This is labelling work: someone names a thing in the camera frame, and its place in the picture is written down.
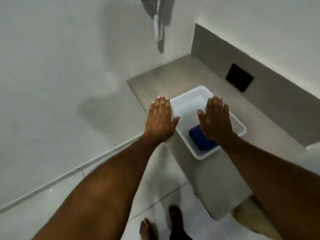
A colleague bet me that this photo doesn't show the person's right forearm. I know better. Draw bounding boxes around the person's right forearm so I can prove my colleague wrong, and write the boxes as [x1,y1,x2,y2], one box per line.
[220,133,320,240]

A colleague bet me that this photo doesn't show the person's left forearm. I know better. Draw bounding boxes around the person's left forearm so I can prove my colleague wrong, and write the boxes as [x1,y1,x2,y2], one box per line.
[32,133,163,240]

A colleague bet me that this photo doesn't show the blue sponge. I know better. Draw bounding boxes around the blue sponge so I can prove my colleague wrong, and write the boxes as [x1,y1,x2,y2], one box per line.
[189,124,219,152]

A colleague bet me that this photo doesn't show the person's left foot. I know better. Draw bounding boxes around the person's left foot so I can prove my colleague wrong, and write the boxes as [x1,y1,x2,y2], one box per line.
[139,218,153,240]

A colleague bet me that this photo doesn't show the person's right foot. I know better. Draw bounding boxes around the person's right foot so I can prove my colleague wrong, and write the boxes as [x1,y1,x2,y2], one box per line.
[168,205,184,233]

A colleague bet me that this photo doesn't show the person's foot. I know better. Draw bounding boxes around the person's foot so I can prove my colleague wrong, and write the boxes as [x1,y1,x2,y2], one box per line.
[168,205,184,233]
[139,218,153,240]

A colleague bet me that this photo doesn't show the white coiled cord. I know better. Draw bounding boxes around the white coiled cord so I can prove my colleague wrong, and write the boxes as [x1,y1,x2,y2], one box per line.
[153,14,164,42]

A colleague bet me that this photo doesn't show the black trouser leg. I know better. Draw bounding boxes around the black trouser leg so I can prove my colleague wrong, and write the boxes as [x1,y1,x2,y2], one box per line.
[169,228,193,240]

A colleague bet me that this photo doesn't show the person's left hand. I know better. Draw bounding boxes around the person's left hand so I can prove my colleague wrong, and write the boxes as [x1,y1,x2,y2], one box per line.
[144,95,180,143]

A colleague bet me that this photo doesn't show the white plastic tub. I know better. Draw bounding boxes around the white plastic tub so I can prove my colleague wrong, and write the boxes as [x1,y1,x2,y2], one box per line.
[169,85,247,160]

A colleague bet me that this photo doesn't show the black wall plate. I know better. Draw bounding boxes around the black wall plate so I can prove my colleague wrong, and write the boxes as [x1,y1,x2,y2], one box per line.
[225,63,254,93]

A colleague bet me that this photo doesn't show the person's right hand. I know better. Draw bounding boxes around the person's right hand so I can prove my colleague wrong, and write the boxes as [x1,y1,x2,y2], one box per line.
[197,96,237,145]

